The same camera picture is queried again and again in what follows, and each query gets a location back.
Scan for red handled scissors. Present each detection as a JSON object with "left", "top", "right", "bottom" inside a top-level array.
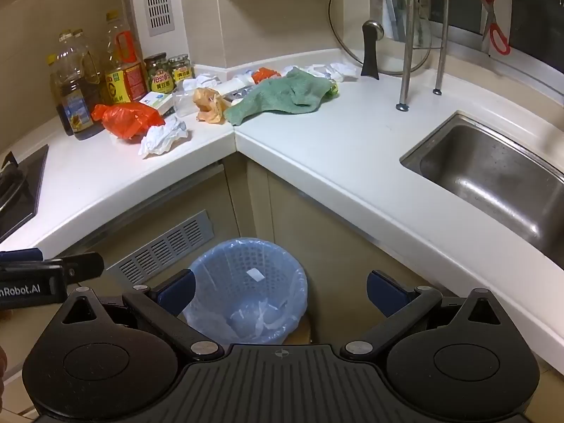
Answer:
[{"left": 480, "top": 0, "right": 512, "bottom": 56}]

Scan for grey wall vent grille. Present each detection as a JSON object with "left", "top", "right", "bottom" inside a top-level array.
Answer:
[{"left": 140, "top": 0, "right": 175, "bottom": 37}]

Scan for large oil bottle blue label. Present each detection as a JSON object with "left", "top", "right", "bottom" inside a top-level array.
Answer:
[{"left": 55, "top": 29, "right": 107, "bottom": 141}]

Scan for cabinet vent grille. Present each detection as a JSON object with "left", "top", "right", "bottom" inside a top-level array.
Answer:
[{"left": 106, "top": 210, "right": 213, "bottom": 287}]

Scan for orange foam net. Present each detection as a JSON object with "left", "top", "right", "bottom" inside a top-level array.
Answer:
[{"left": 252, "top": 67, "right": 281, "bottom": 84}]

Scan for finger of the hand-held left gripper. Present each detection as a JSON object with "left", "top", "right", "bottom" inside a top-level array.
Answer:
[
  {"left": 0, "top": 248, "right": 44, "bottom": 266},
  {"left": 0, "top": 252, "right": 105, "bottom": 282}
]

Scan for white green medicine box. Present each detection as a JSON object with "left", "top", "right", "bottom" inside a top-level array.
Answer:
[{"left": 140, "top": 92, "right": 175, "bottom": 116}]

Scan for sauce jar black lid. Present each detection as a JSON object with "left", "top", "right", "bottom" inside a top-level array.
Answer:
[{"left": 144, "top": 53, "right": 174, "bottom": 94}]

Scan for sauce jar checkered lid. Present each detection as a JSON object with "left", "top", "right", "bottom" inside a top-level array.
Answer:
[{"left": 168, "top": 54, "right": 196, "bottom": 86}]

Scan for tan plastic bag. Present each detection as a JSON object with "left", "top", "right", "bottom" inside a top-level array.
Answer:
[{"left": 193, "top": 87, "right": 230, "bottom": 124}]

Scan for red plastic bag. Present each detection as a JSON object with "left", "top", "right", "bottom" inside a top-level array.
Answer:
[{"left": 91, "top": 102, "right": 166, "bottom": 143}]

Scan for stainless steel sink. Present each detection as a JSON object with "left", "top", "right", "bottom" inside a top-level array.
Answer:
[{"left": 399, "top": 111, "right": 564, "bottom": 270}]

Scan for steel dish rack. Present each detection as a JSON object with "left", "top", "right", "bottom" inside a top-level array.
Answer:
[{"left": 395, "top": 0, "right": 462, "bottom": 112}]

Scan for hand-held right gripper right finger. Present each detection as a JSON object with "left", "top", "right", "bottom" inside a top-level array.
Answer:
[{"left": 339, "top": 269, "right": 510, "bottom": 361}]

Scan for black stove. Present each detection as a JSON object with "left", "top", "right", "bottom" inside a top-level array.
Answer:
[{"left": 0, "top": 143, "right": 49, "bottom": 243}]

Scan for white paper cup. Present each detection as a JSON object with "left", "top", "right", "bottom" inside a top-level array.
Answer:
[{"left": 218, "top": 75, "right": 255, "bottom": 96}]

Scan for crumpled white paper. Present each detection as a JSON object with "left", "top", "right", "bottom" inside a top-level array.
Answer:
[{"left": 182, "top": 73, "right": 220, "bottom": 92}]

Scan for glass pot lid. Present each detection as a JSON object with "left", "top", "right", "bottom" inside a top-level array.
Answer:
[{"left": 328, "top": 0, "right": 433, "bottom": 81}]

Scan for white plastic bag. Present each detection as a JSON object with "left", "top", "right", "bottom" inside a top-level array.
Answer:
[{"left": 304, "top": 62, "right": 360, "bottom": 83}]

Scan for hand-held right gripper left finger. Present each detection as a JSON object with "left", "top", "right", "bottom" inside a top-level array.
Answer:
[{"left": 53, "top": 269, "right": 225, "bottom": 361}]

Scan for blue mesh trash bin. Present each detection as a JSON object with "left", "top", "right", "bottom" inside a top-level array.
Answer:
[{"left": 182, "top": 238, "right": 308, "bottom": 345}]

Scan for crumpled white tissue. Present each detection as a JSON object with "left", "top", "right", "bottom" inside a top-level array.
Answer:
[{"left": 138, "top": 117, "right": 190, "bottom": 158}]

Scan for green cloth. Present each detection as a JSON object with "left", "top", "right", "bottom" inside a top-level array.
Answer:
[{"left": 224, "top": 67, "right": 339, "bottom": 127}]

